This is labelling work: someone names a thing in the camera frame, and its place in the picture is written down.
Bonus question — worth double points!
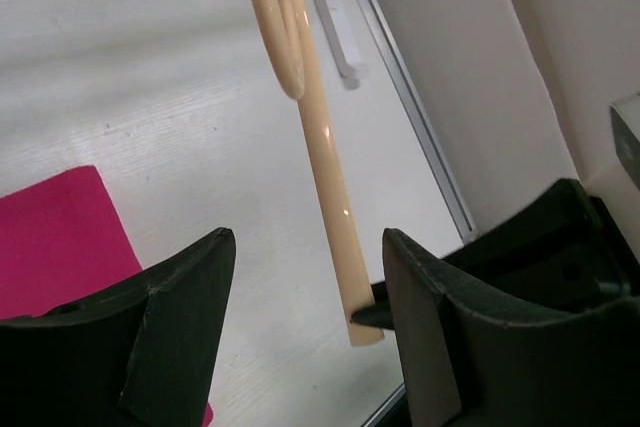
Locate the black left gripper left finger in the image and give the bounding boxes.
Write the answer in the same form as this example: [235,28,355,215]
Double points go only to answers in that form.
[1,228,235,426]

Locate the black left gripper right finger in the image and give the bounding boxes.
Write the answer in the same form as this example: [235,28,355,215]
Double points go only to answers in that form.
[383,229,639,426]

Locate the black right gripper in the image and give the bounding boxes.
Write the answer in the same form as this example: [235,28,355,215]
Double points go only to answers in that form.
[444,178,639,312]

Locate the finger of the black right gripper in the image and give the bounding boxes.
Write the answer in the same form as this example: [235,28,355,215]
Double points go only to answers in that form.
[350,304,395,331]

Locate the pink trousers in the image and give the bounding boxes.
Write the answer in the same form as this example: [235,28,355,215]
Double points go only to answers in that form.
[0,164,216,427]

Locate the beige wooden hanger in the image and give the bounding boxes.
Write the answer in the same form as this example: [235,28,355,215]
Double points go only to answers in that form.
[251,0,384,347]

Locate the white clothes rack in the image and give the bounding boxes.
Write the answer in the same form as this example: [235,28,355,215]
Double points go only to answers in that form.
[313,0,368,89]

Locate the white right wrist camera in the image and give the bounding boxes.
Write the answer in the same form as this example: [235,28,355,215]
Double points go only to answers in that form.
[609,92,640,188]

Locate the aluminium side rail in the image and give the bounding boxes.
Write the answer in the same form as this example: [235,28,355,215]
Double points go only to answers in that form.
[357,0,476,242]

